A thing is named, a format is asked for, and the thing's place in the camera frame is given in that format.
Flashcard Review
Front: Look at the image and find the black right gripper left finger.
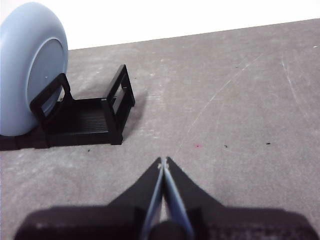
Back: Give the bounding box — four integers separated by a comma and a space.
14, 156, 164, 240

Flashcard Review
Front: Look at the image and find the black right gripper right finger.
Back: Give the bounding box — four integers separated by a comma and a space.
164, 156, 320, 240

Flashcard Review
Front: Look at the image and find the blue round plate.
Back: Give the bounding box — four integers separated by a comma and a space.
0, 1, 69, 137

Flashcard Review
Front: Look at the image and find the black plastic plate rack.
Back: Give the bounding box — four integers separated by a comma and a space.
0, 64, 136, 152

